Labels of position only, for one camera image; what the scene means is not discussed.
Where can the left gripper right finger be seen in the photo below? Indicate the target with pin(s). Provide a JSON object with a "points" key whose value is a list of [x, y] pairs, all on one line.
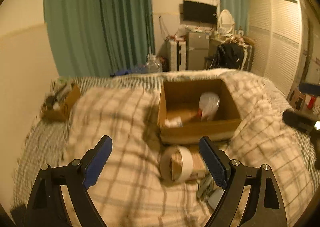
{"points": [[264, 207]]}

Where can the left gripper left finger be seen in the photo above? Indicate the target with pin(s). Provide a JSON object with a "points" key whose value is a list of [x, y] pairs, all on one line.
{"points": [[46, 206]]}

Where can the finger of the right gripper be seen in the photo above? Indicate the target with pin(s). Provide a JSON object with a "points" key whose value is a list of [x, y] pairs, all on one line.
{"points": [[304, 123], [309, 88]]}

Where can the blue white tissue pack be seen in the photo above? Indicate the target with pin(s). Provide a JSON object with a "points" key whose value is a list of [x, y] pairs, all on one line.
{"points": [[206, 187]]}

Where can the small brown cardboard package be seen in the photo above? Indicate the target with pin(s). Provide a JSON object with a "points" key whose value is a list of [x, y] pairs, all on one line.
{"points": [[199, 170]]}

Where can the white tape roll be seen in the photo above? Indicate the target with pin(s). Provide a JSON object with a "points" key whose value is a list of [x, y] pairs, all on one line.
{"points": [[176, 164]]}

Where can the small stool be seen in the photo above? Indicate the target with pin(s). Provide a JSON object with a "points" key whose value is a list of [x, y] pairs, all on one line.
{"points": [[297, 99]]}

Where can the light blue round object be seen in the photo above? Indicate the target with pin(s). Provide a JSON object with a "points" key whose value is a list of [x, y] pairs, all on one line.
{"points": [[215, 197]]}

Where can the green checkered bed sheet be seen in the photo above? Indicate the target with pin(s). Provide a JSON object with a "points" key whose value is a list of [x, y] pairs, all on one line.
{"points": [[47, 138]]}

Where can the white louvered wardrobe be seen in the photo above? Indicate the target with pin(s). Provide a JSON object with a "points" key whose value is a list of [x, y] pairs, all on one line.
{"points": [[276, 27]]}

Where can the black bag on chair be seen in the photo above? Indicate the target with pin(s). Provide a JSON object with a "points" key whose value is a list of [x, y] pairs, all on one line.
{"points": [[229, 55]]}

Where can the plaid beige blanket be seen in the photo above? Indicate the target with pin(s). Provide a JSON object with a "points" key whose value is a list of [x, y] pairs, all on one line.
{"points": [[148, 183]]}

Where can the white oval vanity mirror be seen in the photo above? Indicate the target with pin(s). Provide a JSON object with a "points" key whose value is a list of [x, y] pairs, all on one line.
{"points": [[226, 22]]}

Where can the small cardboard box with clutter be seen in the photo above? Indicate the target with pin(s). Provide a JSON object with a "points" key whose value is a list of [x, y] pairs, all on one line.
{"points": [[59, 108]]}

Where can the grey mini fridge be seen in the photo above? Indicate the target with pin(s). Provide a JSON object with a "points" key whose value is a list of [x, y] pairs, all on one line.
{"points": [[197, 50]]}

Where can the large open cardboard box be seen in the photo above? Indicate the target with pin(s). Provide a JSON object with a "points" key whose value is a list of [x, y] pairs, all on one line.
{"points": [[181, 98]]}

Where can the white suitcase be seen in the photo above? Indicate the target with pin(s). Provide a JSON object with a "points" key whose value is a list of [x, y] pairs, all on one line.
{"points": [[176, 55]]}

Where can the large clear water jug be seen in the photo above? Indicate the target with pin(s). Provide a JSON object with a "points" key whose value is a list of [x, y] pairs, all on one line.
{"points": [[153, 65]]}

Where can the green curtain left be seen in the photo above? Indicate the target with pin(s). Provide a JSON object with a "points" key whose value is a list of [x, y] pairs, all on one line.
{"points": [[99, 37]]}

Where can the black wall television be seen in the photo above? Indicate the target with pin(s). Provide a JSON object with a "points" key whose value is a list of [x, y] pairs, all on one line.
{"points": [[199, 12]]}

